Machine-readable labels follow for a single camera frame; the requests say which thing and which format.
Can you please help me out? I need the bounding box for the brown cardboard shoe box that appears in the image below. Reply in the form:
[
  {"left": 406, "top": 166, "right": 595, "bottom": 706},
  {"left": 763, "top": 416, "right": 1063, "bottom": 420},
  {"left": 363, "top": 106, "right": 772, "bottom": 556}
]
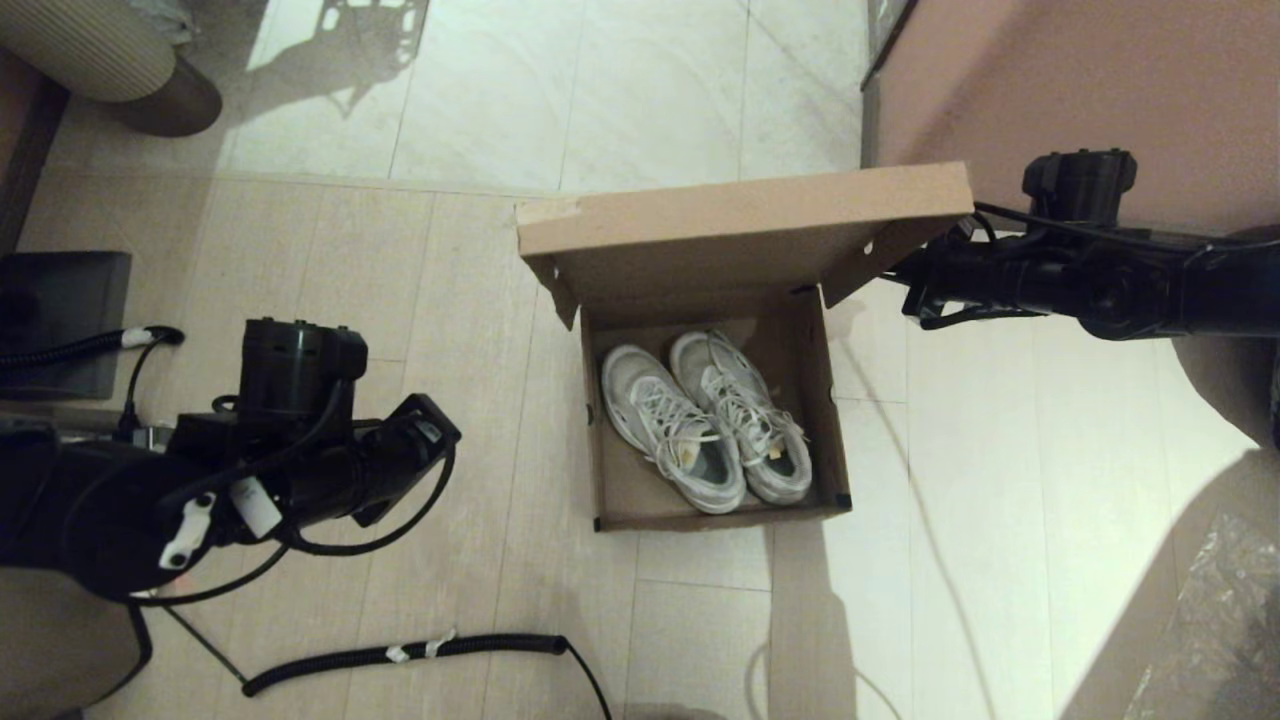
[{"left": 515, "top": 162, "right": 976, "bottom": 533}]

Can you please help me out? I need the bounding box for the white lace-up sneaker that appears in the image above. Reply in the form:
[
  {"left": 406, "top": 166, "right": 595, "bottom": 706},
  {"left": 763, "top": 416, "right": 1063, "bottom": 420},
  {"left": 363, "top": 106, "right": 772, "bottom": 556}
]
[
  {"left": 668, "top": 330, "right": 813, "bottom": 505},
  {"left": 600, "top": 344, "right": 748, "bottom": 515}
]

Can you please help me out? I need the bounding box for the dark grey box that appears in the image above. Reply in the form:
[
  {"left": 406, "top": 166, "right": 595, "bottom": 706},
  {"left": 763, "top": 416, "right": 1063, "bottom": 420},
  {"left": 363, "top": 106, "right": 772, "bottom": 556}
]
[{"left": 0, "top": 252, "right": 133, "bottom": 401}]

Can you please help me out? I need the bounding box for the pink cabinet with grey base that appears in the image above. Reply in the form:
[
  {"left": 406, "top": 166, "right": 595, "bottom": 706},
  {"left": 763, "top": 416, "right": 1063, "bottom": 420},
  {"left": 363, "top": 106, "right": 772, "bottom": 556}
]
[{"left": 860, "top": 0, "right": 1280, "bottom": 241}]

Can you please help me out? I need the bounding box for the large clear plastic sheet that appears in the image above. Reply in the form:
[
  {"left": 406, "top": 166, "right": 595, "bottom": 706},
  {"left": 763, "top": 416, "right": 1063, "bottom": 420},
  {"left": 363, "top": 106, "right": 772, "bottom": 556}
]
[{"left": 1125, "top": 512, "right": 1280, "bottom": 720}]

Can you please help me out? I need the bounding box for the crumpled clear plastic bag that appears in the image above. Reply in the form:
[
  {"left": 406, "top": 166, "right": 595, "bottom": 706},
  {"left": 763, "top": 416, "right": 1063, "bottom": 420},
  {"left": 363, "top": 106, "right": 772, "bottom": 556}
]
[{"left": 130, "top": 0, "right": 196, "bottom": 48}]

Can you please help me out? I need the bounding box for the ribbed beige round pouf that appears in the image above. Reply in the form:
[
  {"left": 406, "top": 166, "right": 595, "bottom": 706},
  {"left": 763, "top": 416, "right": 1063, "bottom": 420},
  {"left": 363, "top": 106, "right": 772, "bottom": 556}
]
[{"left": 0, "top": 0, "right": 223, "bottom": 139}]

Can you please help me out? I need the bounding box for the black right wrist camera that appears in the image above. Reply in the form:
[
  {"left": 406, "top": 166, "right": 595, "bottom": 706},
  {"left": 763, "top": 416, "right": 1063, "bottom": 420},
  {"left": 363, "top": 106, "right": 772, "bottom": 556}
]
[{"left": 1022, "top": 150, "right": 1139, "bottom": 229}]

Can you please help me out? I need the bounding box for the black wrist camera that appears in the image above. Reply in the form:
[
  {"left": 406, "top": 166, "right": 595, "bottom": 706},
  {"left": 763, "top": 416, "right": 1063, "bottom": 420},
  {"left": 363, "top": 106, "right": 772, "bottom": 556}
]
[
  {"left": 1022, "top": 150, "right": 1139, "bottom": 229},
  {"left": 240, "top": 318, "right": 369, "bottom": 441}
]

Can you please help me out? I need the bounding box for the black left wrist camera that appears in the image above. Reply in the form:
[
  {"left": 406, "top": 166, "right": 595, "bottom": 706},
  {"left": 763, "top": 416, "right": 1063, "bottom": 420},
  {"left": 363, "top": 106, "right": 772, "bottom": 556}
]
[{"left": 240, "top": 318, "right": 369, "bottom": 441}]

